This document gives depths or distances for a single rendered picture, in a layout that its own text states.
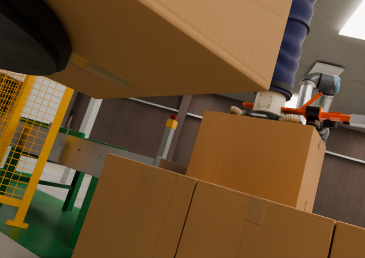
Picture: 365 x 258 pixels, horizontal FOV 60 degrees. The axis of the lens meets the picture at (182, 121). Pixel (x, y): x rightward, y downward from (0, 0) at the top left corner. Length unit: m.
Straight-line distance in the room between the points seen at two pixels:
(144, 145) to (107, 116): 1.84
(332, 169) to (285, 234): 11.00
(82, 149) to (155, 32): 1.78
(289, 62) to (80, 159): 1.35
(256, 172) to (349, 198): 10.48
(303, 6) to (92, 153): 1.51
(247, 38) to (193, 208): 0.77
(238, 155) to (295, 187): 0.32
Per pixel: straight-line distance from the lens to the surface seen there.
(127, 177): 1.16
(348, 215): 12.00
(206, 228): 0.98
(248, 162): 1.62
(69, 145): 2.10
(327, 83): 2.42
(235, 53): 0.27
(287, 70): 1.91
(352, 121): 1.78
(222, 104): 11.65
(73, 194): 2.94
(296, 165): 1.56
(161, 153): 2.64
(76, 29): 0.31
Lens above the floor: 0.52
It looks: 11 degrees up
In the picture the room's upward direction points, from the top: 17 degrees clockwise
